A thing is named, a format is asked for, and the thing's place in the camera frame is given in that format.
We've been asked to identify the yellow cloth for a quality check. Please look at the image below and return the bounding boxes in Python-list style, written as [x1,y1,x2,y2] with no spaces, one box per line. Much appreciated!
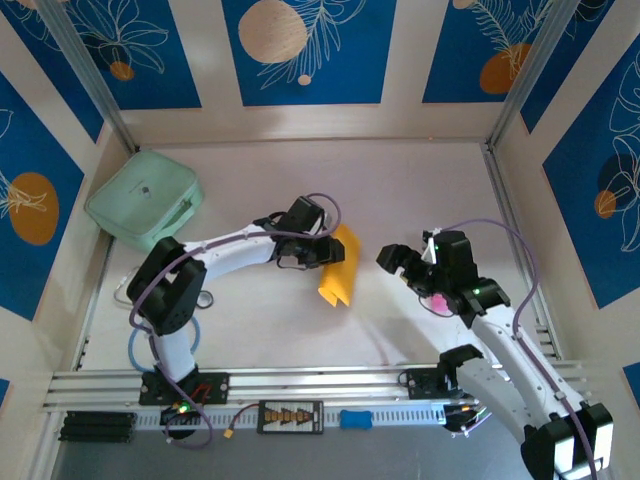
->
[317,223,362,309]

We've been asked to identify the pink plastic box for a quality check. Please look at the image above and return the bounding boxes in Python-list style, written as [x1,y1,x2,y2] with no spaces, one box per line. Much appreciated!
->
[427,293,454,317]

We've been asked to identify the blue sponge block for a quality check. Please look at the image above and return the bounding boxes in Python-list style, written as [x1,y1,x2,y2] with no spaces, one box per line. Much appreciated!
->
[339,409,374,430]

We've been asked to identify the black power distribution board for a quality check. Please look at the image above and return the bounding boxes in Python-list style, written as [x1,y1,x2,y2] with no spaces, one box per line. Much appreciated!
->
[257,400,325,435]

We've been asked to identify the mint green zip case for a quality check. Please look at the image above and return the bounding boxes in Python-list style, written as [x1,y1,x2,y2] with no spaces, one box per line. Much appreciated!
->
[83,150,206,254]

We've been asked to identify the black ribbed box stack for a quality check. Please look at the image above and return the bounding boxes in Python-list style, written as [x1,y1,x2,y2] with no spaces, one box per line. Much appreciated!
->
[58,410,137,444]

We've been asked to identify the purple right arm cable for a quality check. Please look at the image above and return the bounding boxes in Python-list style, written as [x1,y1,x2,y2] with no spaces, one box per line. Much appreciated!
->
[439,218,600,480]

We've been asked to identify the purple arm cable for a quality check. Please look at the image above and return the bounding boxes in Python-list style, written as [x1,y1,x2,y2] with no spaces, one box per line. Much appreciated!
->
[128,192,344,450]
[439,218,600,480]

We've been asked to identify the aluminium side rail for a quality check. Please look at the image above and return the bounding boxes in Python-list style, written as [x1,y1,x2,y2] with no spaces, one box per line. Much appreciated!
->
[73,234,115,372]
[480,144,561,361]

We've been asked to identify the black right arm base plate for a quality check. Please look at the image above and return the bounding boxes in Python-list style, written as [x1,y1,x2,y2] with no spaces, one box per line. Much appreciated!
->
[405,368,451,401]

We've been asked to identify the aluminium mounting rail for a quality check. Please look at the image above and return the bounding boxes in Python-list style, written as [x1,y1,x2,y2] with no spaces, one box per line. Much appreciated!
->
[42,359,594,409]

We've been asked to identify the black adapter board with wires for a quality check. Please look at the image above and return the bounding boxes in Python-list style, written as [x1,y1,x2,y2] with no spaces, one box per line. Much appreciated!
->
[442,402,489,440]
[159,404,202,444]

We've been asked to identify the grey slotted cable duct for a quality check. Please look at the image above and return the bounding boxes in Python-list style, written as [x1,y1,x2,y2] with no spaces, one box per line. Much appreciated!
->
[134,403,446,432]

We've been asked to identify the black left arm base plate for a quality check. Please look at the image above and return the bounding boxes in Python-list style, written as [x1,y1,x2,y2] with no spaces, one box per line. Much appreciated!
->
[138,372,231,406]

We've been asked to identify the wire with yellow connector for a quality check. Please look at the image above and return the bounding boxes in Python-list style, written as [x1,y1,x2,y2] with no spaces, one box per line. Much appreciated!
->
[223,403,261,442]

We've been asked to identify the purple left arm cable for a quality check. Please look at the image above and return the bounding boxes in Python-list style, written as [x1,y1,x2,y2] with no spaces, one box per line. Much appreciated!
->
[128,192,344,450]

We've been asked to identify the aluminium frame post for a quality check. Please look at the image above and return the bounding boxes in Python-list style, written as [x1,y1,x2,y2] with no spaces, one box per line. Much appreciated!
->
[37,0,140,154]
[485,0,586,154]

